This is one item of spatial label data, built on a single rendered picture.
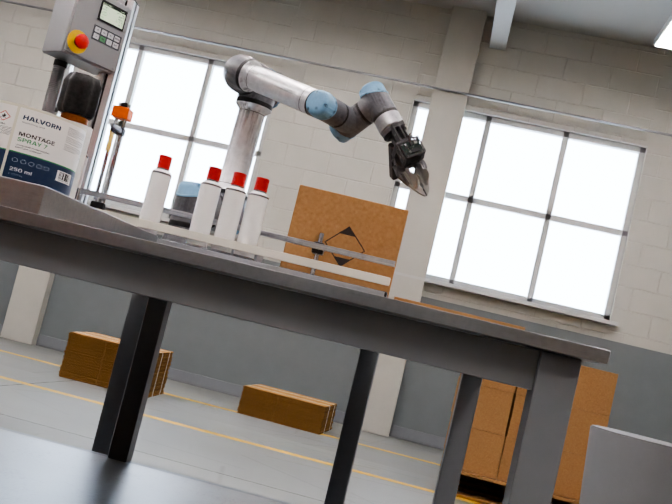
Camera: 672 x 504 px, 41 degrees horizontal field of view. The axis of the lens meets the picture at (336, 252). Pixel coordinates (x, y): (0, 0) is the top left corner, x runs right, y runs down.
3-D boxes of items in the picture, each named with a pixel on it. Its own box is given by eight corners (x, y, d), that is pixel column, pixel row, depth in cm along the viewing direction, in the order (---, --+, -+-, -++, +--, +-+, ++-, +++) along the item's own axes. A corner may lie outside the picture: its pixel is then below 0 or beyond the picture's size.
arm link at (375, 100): (363, 99, 259) (386, 82, 256) (379, 130, 256) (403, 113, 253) (350, 93, 252) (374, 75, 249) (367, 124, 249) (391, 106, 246)
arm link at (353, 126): (317, 115, 254) (347, 93, 250) (338, 127, 263) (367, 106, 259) (327, 137, 250) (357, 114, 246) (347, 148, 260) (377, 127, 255)
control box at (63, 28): (40, 51, 232) (59, -17, 233) (94, 75, 245) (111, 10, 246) (62, 51, 225) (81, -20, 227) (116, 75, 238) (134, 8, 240)
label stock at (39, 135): (88, 209, 173) (107, 137, 174) (13, 184, 155) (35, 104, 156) (14, 193, 182) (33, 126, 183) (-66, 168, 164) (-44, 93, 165)
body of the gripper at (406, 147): (403, 160, 240) (384, 125, 244) (397, 176, 247) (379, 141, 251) (428, 152, 242) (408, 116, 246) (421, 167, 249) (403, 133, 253)
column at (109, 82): (54, 235, 235) (119, -5, 240) (60, 237, 239) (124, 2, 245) (70, 239, 234) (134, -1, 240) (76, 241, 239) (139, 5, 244)
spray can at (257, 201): (230, 255, 216) (251, 174, 217) (234, 257, 221) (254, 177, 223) (251, 260, 215) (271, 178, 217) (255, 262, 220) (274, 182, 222)
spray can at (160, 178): (132, 231, 218) (153, 151, 219) (138, 234, 223) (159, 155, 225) (152, 236, 217) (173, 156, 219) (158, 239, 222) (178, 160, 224)
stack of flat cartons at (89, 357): (56, 375, 611) (68, 331, 614) (81, 372, 664) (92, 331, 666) (146, 398, 607) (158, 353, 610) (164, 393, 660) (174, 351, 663)
